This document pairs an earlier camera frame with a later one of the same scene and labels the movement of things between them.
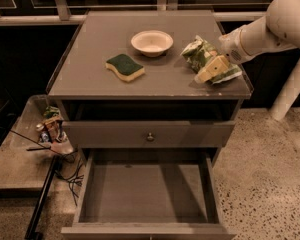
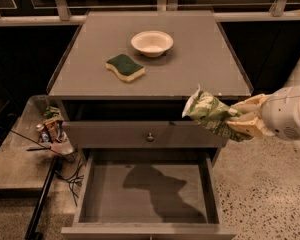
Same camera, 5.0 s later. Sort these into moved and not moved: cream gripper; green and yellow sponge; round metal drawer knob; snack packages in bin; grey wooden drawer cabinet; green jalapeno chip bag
Moved: green jalapeno chip bag; cream gripper
Not moved: snack packages in bin; green and yellow sponge; grey wooden drawer cabinet; round metal drawer knob
